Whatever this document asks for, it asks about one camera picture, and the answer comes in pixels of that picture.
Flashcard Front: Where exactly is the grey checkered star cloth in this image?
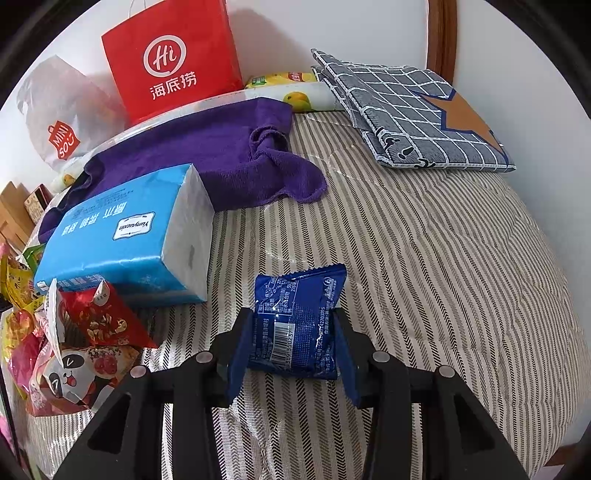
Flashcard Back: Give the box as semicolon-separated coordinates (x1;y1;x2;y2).
311;49;516;172

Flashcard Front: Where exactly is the red paper shopping bag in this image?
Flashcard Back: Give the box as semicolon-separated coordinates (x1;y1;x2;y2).
101;0;242;124

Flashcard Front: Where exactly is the purple towel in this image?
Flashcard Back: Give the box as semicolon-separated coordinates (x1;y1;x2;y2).
38;98;328;243

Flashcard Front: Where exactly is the blue tissue pack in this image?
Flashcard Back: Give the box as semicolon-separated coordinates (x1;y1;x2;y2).
34;164;214;306

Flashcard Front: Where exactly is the white Miniso plastic bag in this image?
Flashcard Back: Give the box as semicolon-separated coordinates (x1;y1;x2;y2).
17;56;127;172

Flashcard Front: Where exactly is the wooden headboard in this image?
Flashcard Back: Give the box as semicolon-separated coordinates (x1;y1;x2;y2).
0;182;34;251

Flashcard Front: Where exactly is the yellow snack packet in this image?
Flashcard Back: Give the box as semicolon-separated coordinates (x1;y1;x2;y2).
1;255;43;313

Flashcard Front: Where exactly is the red triangular snack packet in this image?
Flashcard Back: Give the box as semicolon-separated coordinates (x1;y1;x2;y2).
44;279;157;366

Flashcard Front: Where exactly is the yellow chips bag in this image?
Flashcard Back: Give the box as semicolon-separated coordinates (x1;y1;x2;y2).
245;71;317;89

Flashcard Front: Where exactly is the pink panda snack bag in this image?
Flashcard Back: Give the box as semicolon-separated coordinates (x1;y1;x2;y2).
26;345;139;417

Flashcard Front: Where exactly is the green snack packet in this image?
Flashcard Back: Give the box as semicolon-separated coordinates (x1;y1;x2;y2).
22;244;45;273

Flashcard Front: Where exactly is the brown wooden door frame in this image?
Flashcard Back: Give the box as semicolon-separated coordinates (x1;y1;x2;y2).
427;0;458;83

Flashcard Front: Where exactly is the white fruit-print roll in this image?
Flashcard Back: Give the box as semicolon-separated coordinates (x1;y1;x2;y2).
49;82;342;195

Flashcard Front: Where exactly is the blue snack packet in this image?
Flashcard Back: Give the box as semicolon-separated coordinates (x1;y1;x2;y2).
249;263;346;380

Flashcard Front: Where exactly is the patterned framed box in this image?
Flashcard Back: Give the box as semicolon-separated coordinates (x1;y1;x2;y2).
24;184;53;224

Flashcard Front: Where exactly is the yellow pink snack bag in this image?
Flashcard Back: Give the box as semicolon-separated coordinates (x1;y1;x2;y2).
1;309;44;399

